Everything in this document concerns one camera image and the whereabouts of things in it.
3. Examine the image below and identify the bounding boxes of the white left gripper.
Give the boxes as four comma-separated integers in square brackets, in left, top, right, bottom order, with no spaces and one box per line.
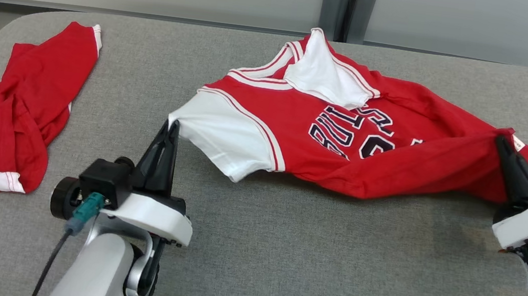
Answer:
[97,112,206,248]

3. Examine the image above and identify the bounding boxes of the red white basketball jersey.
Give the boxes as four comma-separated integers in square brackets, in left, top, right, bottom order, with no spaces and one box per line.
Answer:
[161,11,528,220]

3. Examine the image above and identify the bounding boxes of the red white-trimmed shorts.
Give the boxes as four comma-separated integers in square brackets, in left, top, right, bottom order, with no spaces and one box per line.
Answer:
[0,11,105,219]

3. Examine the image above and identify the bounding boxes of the grey cylindrical bumper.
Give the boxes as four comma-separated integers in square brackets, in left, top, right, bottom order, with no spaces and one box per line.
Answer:
[346,0,378,46]
[317,0,343,42]

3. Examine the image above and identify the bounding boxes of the teal cable connector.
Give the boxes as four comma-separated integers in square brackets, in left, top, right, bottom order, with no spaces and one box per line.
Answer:
[64,189,107,240]

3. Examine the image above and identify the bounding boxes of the grey wall base rail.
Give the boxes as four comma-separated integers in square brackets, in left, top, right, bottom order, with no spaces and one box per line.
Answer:
[0,0,329,44]
[362,40,528,68]

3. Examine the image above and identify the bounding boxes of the thin black cable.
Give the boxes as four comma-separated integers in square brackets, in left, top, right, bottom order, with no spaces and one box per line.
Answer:
[30,226,74,296]

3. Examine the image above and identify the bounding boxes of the grey partition post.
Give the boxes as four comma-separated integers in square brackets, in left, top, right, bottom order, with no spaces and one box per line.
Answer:
[330,0,368,45]

